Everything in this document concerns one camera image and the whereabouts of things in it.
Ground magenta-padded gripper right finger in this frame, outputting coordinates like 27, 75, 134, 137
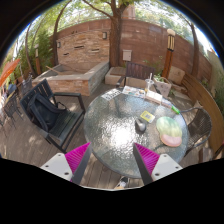
132, 142, 184, 186

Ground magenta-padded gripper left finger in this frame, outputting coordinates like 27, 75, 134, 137
39, 142, 93, 186

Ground grey and black computer mouse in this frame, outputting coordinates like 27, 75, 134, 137
134, 117, 148, 133

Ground round green and pink mouse pad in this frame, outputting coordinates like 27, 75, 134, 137
155, 115, 183, 148

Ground dark slatted armchair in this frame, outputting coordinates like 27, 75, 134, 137
19, 78, 87, 154

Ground yellow printed card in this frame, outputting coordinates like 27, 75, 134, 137
139, 110, 156, 124

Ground dark wicker chair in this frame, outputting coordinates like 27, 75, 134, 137
179, 106, 213, 158

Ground black backpack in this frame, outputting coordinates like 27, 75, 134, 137
27, 92, 68, 133

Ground pale blue booklet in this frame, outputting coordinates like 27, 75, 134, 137
161, 98, 173, 108

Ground black metal chairs group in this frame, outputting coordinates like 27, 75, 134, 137
0, 74, 34, 129

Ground curved wooden bench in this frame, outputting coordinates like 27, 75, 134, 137
181, 72, 224, 158

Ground white square planter with plant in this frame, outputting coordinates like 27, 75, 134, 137
153, 75, 173, 98

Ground colourful printed sheet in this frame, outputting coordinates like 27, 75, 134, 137
121, 85, 147, 100

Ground clear plastic cup with straw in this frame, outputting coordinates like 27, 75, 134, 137
144, 73, 155, 95

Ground raised stone basin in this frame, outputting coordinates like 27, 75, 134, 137
32, 59, 110, 97

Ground black and white printed sign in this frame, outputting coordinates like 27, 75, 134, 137
100, 88, 123, 102

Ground beige stone block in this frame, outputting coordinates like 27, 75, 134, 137
168, 65, 186, 86

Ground dark wooden slat-back chair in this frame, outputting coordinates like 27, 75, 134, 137
115, 61, 156, 89

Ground orange parasol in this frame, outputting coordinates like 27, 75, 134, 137
0, 58, 21, 88

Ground slim dark tree trunk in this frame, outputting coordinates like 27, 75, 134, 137
190, 22, 201, 80

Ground thin curved tree trunk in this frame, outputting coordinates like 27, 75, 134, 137
52, 0, 73, 67

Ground thick forked tree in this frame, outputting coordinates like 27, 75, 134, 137
81, 0, 134, 68

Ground wooden garden lamp post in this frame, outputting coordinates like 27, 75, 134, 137
161, 28, 177, 80

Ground grey wall-mounted box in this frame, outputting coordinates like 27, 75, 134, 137
122, 49, 133, 62

